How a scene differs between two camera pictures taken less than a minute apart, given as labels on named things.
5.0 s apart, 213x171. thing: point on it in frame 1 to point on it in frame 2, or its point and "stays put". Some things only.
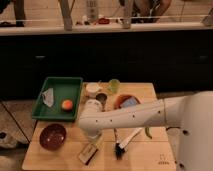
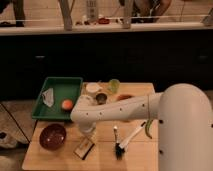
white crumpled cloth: [48, 97] stays put
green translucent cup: [114, 85] stays put
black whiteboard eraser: [87, 154] to [84, 148]
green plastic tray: [64, 88] stays put
